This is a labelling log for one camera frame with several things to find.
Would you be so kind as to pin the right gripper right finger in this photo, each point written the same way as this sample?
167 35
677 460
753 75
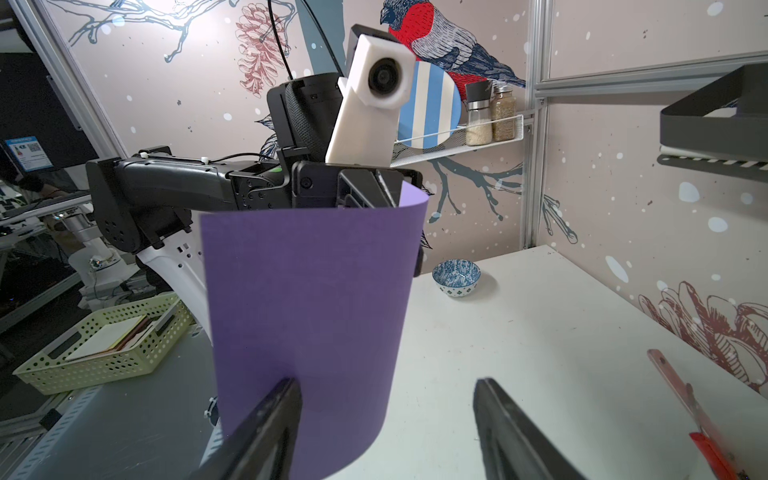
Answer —
512 446

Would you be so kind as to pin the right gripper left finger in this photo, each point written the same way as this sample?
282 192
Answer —
263 445

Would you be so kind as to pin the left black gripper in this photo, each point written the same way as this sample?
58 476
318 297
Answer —
307 184

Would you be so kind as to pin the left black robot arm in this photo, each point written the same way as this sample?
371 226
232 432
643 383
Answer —
143 204

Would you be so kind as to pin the blue white striped plate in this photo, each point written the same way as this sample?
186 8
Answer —
433 111

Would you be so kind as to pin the green plastic basket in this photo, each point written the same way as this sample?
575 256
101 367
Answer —
111 344

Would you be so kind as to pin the blue patterned bowl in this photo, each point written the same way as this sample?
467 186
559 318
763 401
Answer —
457 278

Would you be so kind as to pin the black lid spice grinder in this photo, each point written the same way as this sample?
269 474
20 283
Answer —
479 123

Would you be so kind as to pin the small seed spice jar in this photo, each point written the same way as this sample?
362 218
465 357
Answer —
503 111

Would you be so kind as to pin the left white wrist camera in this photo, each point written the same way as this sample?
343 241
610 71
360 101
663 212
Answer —
377 85

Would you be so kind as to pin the white wire wall shelf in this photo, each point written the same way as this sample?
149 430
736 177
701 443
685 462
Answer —
455 145

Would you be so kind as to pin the red handled tool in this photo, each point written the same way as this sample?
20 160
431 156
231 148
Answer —
707 439

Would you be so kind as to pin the black hanging wire basket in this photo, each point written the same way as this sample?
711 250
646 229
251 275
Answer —
720 128

